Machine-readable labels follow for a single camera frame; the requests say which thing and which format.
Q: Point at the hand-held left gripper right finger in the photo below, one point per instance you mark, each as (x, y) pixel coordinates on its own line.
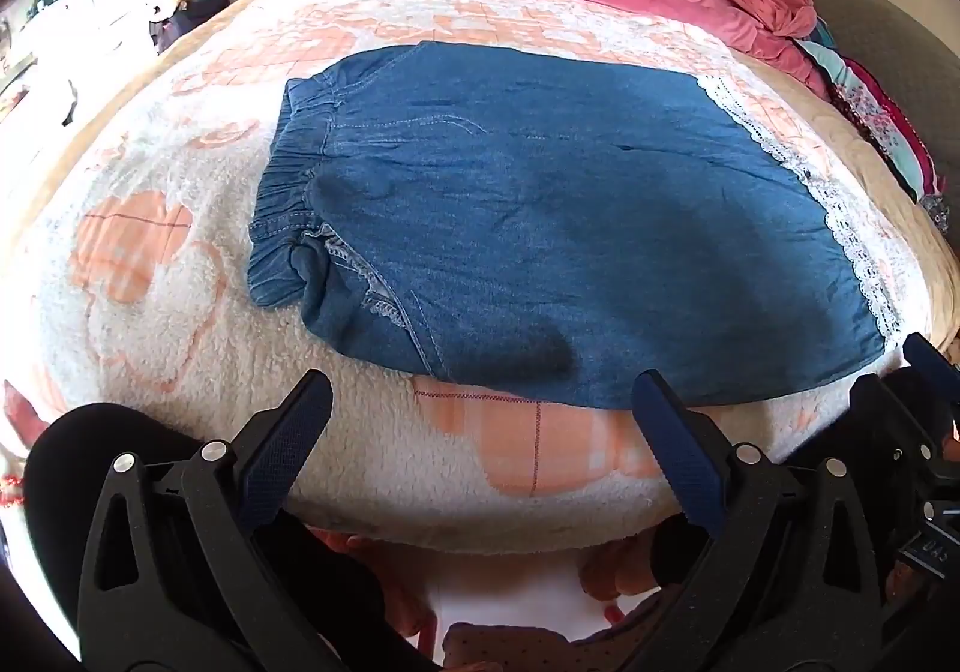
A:
(675, 451)

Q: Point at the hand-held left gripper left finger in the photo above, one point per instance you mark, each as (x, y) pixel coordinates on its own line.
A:
(289, 443)

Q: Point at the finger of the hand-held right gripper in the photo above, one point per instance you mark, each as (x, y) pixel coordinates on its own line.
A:
(930, 366)
(889, 409)

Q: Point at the blue denim pants lace trim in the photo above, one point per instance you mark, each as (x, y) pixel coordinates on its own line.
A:
(562, 207)

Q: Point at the white orange fleece blanket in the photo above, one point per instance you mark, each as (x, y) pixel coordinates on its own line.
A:
(225, 312)

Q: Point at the person's pink patterned clothing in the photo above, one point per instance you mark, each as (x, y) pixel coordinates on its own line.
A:
(525, 651)

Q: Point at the floral patterned cloth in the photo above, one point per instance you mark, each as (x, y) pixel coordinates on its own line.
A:
(877, 109)

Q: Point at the grey headboard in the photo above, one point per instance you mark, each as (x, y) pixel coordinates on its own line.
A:
(885, 12)

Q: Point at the white drawer cabinet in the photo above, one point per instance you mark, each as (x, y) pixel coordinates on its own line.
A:
(90, 12)

